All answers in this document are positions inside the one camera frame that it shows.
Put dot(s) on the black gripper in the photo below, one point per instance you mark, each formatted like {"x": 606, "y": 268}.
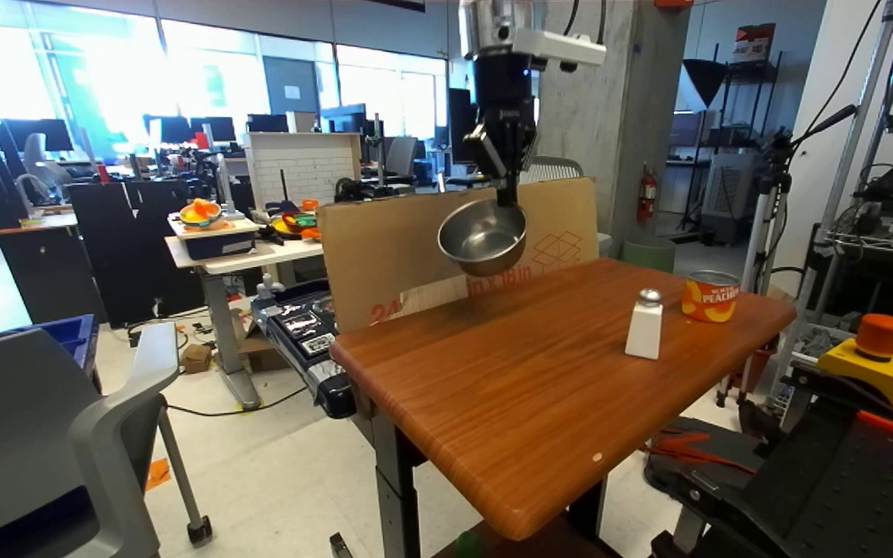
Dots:
{"x": 508, "y": 93}

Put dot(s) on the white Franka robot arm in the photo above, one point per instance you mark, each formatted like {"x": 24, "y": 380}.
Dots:
{"x": 529, "y": 31}

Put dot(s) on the orange food can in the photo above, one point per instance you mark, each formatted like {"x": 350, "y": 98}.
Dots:
{"x": 710, "y": 301}

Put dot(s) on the yellow emergency stop box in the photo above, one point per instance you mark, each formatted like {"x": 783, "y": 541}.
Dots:
{"x": 874, "y": 368}

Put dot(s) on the black equipment rail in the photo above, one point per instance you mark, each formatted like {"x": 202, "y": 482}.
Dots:
{"x": 306, "y": 343}

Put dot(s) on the metal shelf rack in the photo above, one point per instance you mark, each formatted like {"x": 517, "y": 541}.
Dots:
{"x": 882, "y": 236}

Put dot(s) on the white background desk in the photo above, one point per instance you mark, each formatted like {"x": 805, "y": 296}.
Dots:
{"x": 214, "y": 257}

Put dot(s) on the white salt shaker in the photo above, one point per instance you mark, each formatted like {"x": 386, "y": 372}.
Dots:
{"x": 645, "y": 331}

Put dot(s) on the tray with orange fruit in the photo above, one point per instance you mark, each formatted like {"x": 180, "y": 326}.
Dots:
{"x": 202, "y": 222}

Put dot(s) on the wooden table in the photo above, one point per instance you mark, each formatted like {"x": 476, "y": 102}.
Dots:
{"x": 529, "y": 383}

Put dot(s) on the orange and black clamp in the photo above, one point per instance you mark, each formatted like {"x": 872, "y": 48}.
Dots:
{"x": 883, "y": 422}
{"x": 690, "y": 452}

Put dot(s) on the light grey plastic chair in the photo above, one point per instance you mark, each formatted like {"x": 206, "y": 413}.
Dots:
{"x": 23, "y": 443}

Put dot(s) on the silver metal bowl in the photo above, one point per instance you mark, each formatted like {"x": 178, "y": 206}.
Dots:
{"x": 477, "y": 243}

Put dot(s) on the white perforated board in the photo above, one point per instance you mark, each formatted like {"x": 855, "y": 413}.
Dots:
{"x": 302, "y": 165}

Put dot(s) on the red fire extinguisher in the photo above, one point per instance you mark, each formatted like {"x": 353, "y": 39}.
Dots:
{"x": 648, "y": 196}

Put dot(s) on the brown cardboard board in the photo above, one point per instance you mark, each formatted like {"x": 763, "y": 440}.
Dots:
{"x": 386, "y": 257}

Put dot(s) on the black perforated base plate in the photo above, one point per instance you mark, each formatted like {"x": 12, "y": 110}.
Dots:
{"x": 838, "y": 498}

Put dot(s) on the black cabinet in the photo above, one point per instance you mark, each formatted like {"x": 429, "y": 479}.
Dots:
{"x": 114, "y": 253}

